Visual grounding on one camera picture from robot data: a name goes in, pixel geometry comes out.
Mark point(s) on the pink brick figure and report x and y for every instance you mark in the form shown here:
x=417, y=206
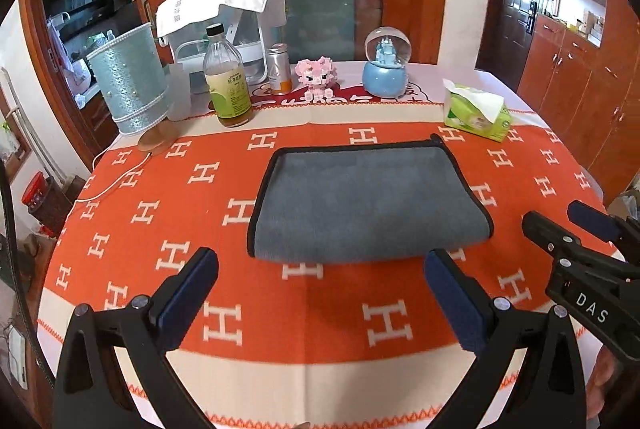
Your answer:
x=315, y=71

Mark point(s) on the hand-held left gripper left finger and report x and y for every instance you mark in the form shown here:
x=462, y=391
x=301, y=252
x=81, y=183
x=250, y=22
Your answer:
x=187, y=299

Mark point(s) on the small metal can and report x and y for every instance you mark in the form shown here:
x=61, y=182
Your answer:
x=279, y=74

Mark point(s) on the orange patterned tablecloth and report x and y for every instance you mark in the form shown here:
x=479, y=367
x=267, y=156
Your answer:
x=300, y=319

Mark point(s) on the white countertop appliance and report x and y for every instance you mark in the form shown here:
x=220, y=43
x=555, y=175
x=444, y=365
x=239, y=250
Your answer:
x=250, y=39

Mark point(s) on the grey towel with black trim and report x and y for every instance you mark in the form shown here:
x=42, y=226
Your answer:
x=365, y=199

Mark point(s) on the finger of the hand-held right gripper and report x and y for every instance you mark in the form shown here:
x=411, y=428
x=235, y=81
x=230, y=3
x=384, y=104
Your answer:
x=592, y=220
x=547, y=234

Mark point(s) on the green tissue pack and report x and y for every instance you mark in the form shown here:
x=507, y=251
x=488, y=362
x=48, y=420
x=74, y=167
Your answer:
x=475, y=119

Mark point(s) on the blue snow globe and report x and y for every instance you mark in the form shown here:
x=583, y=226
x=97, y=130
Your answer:
x=385, y=79

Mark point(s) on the dark wooden entrance door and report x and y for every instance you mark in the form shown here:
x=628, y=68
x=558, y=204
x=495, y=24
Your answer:
x=515, y=9

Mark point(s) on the frosted plastic cup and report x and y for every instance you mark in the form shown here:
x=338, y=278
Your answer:
x=179, y=94

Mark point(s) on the red basket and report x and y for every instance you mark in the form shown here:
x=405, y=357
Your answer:
x=34, y=191

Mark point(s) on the wooden wall cabinet with shelves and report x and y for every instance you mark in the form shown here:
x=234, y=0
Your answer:
x=585, y=74

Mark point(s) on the glass bottle with green label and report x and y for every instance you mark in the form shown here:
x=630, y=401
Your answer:
x=227, y=94

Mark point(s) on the teal table lamp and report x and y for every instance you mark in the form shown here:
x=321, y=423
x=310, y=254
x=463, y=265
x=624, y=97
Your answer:
x=130, y=79

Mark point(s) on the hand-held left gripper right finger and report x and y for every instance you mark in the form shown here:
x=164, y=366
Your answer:
x=457, y=304

